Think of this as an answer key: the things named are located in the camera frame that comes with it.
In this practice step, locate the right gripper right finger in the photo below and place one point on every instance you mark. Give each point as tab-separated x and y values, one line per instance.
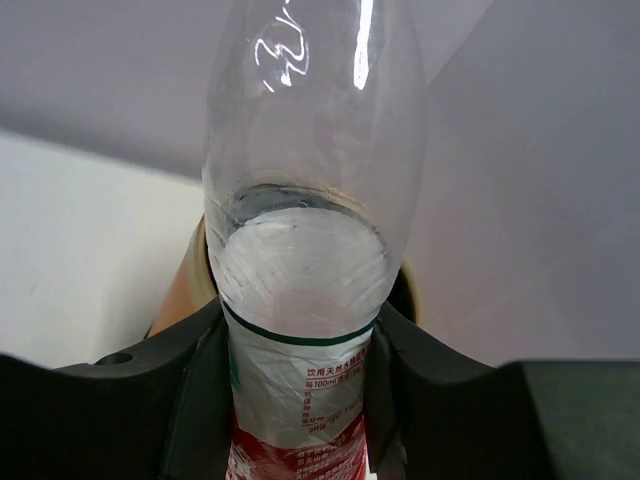
432	413

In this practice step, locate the large red-label clear bottle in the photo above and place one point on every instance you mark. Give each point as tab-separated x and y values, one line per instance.
315	153

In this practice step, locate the orange cylindrical bin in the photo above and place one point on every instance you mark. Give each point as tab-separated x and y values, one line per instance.
193	287

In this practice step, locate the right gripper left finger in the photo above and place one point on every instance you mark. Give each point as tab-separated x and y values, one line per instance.
160	409

